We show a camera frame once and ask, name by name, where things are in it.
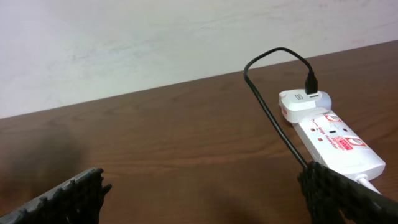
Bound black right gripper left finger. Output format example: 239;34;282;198
1;168;112;224

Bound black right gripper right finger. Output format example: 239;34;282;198
298;161;397;224

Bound white USB charger plug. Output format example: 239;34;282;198
279;89;332;124

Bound white power strip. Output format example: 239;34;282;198
294;111;386;180

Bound black USB charging cable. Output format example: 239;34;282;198
243;47;319;170

